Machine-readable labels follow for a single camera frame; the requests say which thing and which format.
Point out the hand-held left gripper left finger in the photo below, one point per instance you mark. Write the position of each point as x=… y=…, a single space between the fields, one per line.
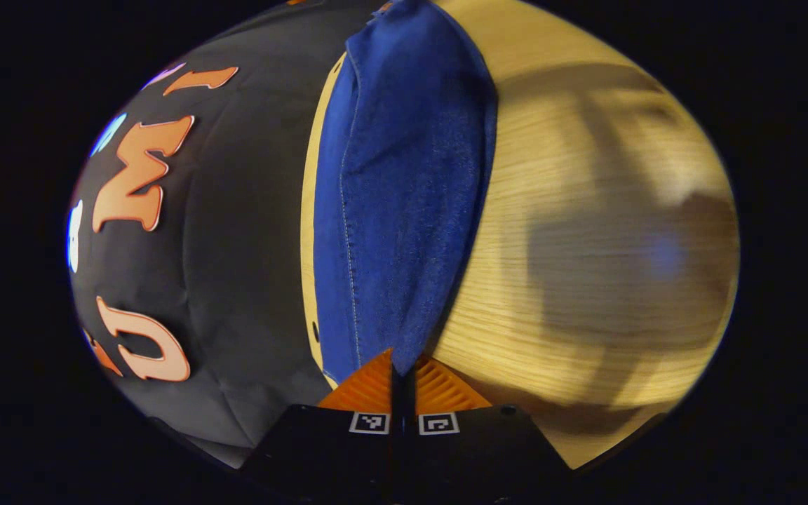
x=348 y=456

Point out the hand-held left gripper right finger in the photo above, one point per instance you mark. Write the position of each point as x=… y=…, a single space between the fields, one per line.
x=474 y=456

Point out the blue jeans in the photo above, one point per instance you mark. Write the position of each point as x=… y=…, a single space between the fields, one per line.
x=404 y=210

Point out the black table grommet hole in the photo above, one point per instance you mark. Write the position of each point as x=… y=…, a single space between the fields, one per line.
x=315 y=332

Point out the black backdrop cloth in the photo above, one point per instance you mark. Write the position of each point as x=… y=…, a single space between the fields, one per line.
x=236 y=245

